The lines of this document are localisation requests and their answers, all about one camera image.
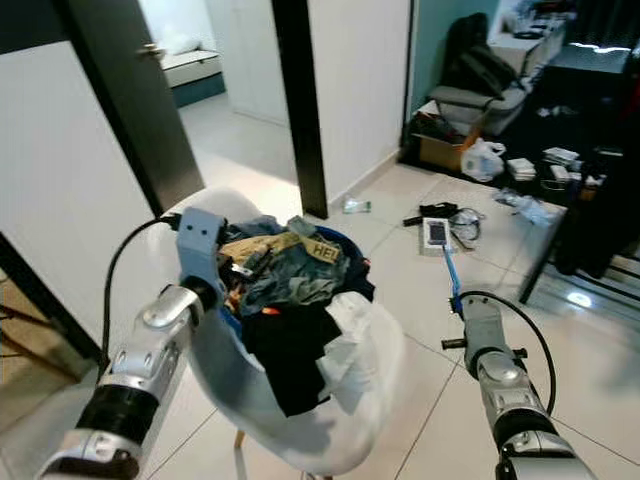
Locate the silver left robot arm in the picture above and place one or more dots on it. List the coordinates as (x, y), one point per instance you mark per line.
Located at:
(160, 335)

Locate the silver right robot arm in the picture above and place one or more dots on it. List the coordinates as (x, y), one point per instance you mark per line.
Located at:
(505, 385)

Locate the black door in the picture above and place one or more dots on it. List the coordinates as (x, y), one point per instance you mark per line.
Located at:
(130, 110)

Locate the yellow fabric band with lettering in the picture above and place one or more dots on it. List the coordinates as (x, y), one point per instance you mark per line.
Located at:
(250, 247)

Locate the bed with white mattress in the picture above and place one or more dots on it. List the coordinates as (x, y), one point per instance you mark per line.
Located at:
(195, 72)

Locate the white plastic chair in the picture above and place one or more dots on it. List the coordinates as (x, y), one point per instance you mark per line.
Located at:
(240, 400)

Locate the teal denim jeans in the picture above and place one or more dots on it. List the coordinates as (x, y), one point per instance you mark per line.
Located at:
(295, 280)

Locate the white wardrobe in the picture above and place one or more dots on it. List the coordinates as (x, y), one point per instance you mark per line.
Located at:
(250, 55)

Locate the black garment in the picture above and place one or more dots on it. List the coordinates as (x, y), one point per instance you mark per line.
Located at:
(290, 355)

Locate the clear plastic bottle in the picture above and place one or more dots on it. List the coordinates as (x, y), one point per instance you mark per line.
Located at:
(357, 205)

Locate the white garment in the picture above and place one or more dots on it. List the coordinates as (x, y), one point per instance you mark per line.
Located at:
(350, 335)

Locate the white flat device dark screen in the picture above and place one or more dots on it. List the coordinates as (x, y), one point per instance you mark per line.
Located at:
(436, 233)

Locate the brown cardboard box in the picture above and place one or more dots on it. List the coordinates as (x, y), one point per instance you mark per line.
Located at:
(445, 152)

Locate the grey padded chair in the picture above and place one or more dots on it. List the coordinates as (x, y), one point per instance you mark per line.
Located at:
(465, 97)

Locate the white plastic bag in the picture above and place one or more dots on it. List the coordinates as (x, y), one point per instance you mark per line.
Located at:
(482, 160)

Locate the black backpack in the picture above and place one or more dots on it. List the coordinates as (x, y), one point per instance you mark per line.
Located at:
(475, 60)

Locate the clear plastic bag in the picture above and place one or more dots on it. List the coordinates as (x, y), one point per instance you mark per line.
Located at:
(525, 205)

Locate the white book stack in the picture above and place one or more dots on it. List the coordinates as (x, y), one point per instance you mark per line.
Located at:
(523, 170)
(562, 156)

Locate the white desk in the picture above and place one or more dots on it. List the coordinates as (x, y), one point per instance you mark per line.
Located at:
(525, 45)

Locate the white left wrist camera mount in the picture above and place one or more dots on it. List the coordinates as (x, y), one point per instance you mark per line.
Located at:
(200, 245)

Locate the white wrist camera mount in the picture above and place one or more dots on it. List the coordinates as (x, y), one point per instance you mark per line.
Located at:
(482, 322)
(200, 245)

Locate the black door frame post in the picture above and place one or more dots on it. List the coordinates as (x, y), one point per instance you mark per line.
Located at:
(300, 110)

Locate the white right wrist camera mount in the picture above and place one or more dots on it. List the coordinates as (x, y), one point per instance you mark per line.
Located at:
(482, 322)

